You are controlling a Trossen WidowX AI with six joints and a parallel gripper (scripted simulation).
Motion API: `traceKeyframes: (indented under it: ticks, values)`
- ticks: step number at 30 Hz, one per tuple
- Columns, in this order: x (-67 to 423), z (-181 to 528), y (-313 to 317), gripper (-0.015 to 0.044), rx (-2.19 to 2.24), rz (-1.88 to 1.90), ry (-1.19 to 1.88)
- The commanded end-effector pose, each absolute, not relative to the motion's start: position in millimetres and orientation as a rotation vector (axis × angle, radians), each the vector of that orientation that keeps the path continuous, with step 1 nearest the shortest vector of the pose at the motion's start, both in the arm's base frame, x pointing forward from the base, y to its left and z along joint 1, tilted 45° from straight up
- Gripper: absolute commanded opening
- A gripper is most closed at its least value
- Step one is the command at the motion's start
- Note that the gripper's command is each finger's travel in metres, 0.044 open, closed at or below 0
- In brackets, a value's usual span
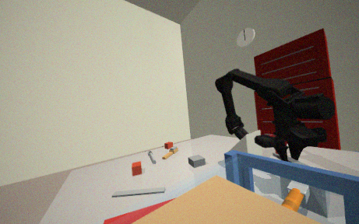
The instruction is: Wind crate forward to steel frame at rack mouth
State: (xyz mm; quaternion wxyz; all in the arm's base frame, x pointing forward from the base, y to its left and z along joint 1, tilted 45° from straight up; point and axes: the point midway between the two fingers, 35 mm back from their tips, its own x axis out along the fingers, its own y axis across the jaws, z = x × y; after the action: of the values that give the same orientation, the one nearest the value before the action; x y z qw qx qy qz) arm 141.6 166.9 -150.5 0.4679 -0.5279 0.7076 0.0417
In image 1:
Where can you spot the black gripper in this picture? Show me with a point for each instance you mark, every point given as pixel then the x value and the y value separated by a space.
pixel 278 142

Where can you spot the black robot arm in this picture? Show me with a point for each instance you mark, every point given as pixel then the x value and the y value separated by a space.
pixel 315 106

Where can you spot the small reddish-brown block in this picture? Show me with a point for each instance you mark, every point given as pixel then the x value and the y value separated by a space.
pixel 136 169
pixel 168 145

